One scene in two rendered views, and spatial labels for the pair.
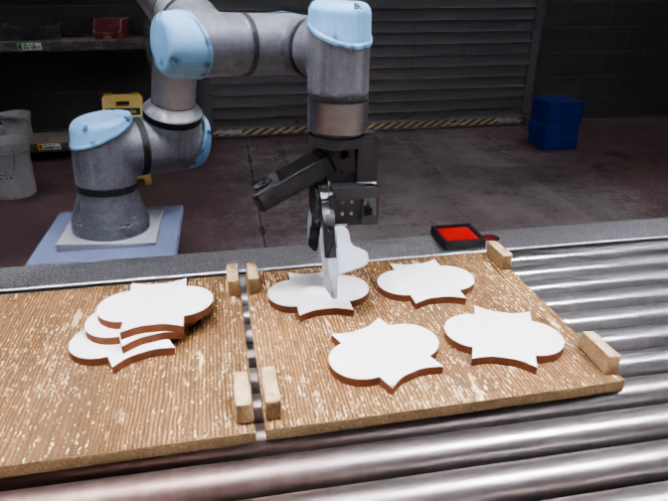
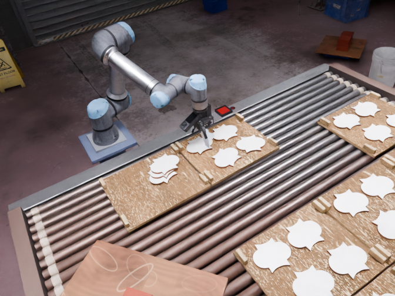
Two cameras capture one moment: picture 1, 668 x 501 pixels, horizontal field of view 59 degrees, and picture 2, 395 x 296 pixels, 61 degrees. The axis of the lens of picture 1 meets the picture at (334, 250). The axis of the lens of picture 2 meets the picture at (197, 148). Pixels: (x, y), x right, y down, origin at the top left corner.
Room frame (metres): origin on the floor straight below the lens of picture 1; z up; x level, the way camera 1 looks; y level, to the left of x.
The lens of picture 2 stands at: (-0.52, 0.41, 2.07)
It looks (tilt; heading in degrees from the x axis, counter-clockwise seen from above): 41 degrees down; 343
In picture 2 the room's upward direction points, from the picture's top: 7 degrees counter-clockwise
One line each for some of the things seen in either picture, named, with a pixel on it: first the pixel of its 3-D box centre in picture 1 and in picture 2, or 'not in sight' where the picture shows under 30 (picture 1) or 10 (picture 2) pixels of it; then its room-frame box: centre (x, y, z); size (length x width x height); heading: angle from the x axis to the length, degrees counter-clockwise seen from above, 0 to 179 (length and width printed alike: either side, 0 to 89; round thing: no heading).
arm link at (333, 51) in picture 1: (337, 51); (197, 87); (0.74, 0.00, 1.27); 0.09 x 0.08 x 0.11; 36
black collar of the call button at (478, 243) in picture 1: (457, 236); (223, 111); (0.97, -0.22, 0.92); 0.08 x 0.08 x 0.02; 10
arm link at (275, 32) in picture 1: (282, 44); (177, 85); (0.81, 0.07, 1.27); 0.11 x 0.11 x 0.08; 36
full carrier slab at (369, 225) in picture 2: not in sight; (384, 204); (0.05, -0.51, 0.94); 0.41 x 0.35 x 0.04; 99
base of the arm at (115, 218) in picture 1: (109, 204); (104, 131); (1.11, 0.46, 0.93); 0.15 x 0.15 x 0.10
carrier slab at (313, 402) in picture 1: (406, 323); (226, 147); (0.67, -0.10, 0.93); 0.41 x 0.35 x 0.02; 101
